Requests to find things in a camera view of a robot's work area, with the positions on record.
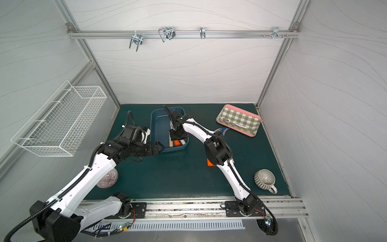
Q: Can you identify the metal clamp hook middle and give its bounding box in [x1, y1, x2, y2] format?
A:
[158, 27, 176, 42]

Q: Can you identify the white vent strip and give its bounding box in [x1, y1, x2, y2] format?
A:
[89, 219, 245, 233]

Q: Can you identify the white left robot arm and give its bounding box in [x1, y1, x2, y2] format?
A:
[30, 126, 165, 242]

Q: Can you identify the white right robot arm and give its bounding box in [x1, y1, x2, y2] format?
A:
[163, 105, 267, 217]

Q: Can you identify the metal ring hook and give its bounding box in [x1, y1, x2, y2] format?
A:
[199, 27, 206, 39]

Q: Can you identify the metal clamp hook right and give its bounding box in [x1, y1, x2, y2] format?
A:
[262, 27, 289, 39]

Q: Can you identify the metal clamp hook left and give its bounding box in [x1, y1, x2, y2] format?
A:
[129, 33, 143, 51]

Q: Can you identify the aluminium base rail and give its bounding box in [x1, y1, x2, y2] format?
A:
[131, 196, 309, 221]

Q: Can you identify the grey ribbed mug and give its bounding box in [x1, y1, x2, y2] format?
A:
[254, 169, 278, 194]

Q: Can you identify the metal clamp hook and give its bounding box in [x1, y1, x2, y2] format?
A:
[129, 33, 143, 51]
[262, 27, 289, 39]
[158, 27, 176, 42]

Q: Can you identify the aluminium crossbar rail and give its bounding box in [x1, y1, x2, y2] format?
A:
[68, 29, 301, 40]

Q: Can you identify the white wire basket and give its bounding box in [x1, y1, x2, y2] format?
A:
[11, 81, 107, 157]

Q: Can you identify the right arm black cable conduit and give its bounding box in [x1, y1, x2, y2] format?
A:
[184, 120, 279, 237]

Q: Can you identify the pink striped bowl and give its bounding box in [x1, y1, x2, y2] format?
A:
[96, 168, 119, 189]

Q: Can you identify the blue plastic storage box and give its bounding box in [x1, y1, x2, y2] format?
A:
[150, 108, 189, 153]

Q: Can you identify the pink tray with checkered cloth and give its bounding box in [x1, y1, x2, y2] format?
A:
[216, 104, 262, 137]

